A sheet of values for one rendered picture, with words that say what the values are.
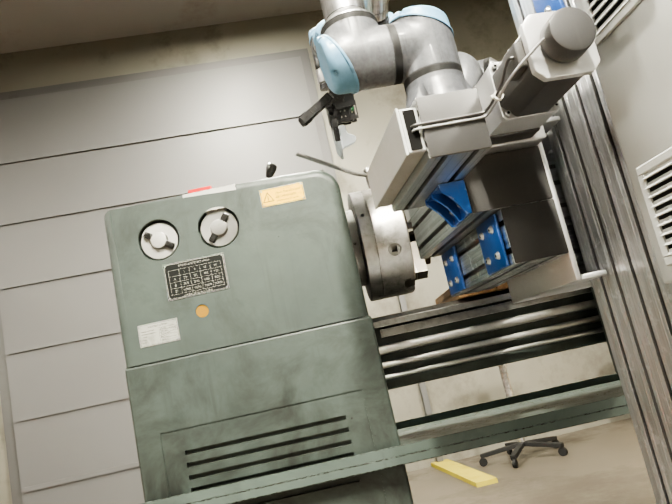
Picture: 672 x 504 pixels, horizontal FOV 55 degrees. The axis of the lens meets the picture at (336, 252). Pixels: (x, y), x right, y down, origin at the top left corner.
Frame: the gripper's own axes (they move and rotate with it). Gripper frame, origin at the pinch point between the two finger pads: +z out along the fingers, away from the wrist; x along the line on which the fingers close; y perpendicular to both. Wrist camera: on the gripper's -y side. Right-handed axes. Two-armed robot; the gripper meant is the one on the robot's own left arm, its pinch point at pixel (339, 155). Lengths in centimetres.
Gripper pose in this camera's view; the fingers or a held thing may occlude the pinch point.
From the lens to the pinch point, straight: 183.1
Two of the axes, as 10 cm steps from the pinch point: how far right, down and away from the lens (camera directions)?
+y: 9.8, -2.1, 0.3
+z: 2.1, 9.8, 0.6
